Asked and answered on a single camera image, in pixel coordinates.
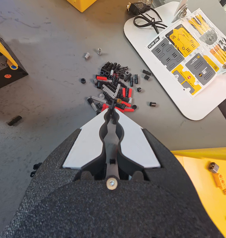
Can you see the single black lego pin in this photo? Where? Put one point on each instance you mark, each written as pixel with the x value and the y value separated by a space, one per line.
pixel 37 165
pixel 152 104
pixel 112 161
pixel 33 173
pixel 111 111

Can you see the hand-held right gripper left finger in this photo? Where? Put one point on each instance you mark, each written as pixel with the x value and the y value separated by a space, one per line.
pixel 85 145

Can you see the yellow and black lego model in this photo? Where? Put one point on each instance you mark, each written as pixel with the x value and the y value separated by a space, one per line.
pixel 5 74

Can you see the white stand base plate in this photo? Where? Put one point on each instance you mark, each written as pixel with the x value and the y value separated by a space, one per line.
pixel 142 37

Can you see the yellow bin with many pieces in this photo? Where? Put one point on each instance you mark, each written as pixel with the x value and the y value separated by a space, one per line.
pixel 198 186

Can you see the pile of black red pins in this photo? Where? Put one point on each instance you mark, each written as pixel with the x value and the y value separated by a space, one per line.
pixel 113 85

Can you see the yellow bin with few pieces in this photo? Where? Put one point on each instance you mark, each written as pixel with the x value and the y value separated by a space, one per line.
pixel 81 4

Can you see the heap of grey blue pieces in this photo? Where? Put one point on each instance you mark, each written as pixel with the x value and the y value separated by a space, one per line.
pixel 219 178

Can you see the yellow grey sticker sheet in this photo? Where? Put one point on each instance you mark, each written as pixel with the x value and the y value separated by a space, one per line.
pixel 180 55

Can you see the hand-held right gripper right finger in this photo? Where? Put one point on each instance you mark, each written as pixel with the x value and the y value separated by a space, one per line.
pixel 139 146

